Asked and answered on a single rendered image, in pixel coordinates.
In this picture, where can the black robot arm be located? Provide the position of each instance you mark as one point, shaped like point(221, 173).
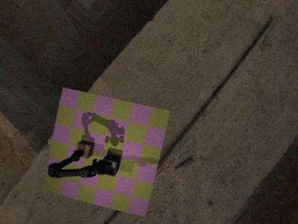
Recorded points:
point(55, 169)

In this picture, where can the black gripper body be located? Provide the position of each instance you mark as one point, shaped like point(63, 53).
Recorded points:
point(108, 164)

